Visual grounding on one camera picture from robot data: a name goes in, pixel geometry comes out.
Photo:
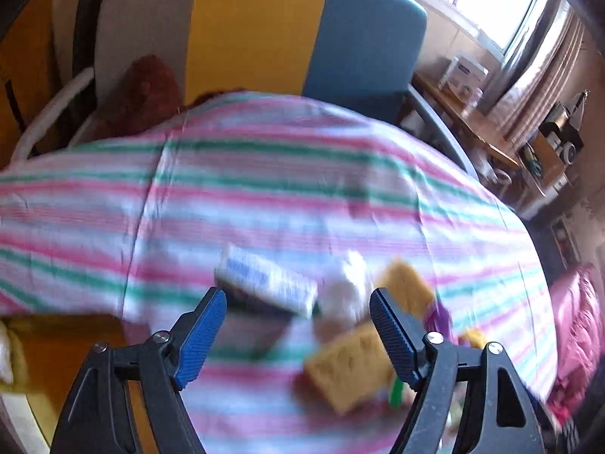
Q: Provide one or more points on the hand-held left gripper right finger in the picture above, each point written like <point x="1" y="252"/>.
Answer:
<point x="392" y="335"/>

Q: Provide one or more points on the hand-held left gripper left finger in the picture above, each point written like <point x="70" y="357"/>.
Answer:
<point x="203" y="335"/>

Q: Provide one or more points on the brown and purple brush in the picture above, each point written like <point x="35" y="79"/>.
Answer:
<point x="439" y="319"/>

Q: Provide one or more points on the large yellow sponge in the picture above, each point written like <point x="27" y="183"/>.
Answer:
<point x="345" y="364"/>

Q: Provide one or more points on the white plastic bag wad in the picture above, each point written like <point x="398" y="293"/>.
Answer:
<point x="345" y="293"/>

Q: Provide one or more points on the white box with blue label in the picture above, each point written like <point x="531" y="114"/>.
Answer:
<point x="264" y="276"/>

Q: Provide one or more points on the yellow sponge block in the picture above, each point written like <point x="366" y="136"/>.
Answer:
<point x="406" y="283"/>

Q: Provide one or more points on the small yellow sponge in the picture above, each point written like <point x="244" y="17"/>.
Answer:
<point x="472" y="338"/>

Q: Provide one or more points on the pink green striped bedsheet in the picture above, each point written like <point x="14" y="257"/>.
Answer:
<point x="283" y="189"/>

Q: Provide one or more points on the pink quilt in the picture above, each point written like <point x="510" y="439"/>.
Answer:
<point x="574" y="331"/>

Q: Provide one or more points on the wooden desk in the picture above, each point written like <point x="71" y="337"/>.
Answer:
<point x="468" y="120"/>

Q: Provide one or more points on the wooden shelf unit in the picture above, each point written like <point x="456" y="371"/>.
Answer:
<point x="550" y="161"/>

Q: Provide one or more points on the brown plush toy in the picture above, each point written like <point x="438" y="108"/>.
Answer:
<point x="146" y="94"/>

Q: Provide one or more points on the black device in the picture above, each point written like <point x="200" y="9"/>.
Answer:
<point x="565" y="125"/>

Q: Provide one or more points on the white carton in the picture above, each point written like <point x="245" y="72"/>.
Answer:
<point x="465" y="73"/>

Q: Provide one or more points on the beige curtain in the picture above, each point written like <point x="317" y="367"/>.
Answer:
<point x="539" y="85"/>

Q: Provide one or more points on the blue headboard panel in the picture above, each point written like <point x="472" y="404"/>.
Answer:
<point x="364" y="42"/>

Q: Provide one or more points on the grey headboard panel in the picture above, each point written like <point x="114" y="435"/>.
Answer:
<point x="146" y="23"/>

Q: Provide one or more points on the wooden cabinet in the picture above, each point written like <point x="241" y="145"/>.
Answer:
<point x="23" y="71"/>

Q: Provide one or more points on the black panel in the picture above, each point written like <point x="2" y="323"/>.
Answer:
<point x="90" y="19"/>

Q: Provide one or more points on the window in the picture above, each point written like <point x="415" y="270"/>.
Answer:
<point x="472" y="0"/>

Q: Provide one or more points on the grey bed rail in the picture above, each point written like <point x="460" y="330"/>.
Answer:
<point x="442" y="127"/>

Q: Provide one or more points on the white bed rail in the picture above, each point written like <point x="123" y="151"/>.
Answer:
<point x="47" y="108"/>

